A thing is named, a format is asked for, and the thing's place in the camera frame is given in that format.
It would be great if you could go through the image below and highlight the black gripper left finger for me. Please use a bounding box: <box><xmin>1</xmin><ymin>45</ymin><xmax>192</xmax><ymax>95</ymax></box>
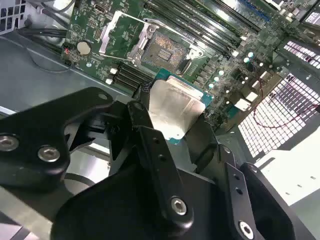
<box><xmin>0</xmin><ymin>83</ymin><xmax>195</xmax><ymax>231</ymax></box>

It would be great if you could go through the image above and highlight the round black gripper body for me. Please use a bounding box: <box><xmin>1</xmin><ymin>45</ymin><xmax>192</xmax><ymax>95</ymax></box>
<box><xmin>51</xmin><ymin>163</ymin><xmax>235</xmax><ymax>240</ymax></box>

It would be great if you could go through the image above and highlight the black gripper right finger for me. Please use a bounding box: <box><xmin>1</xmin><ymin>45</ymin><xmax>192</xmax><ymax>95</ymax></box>
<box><xmin>184</xmin><ymin>112</ymin><xmax>302</xmax><ymax>240</ymax></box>

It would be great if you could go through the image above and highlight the CPU with silver top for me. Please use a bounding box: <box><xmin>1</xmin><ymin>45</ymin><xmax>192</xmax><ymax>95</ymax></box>
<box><xmin>147</xmin><ymin>67</ymin><xmax>215</xmax><ymax>147</ymax></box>

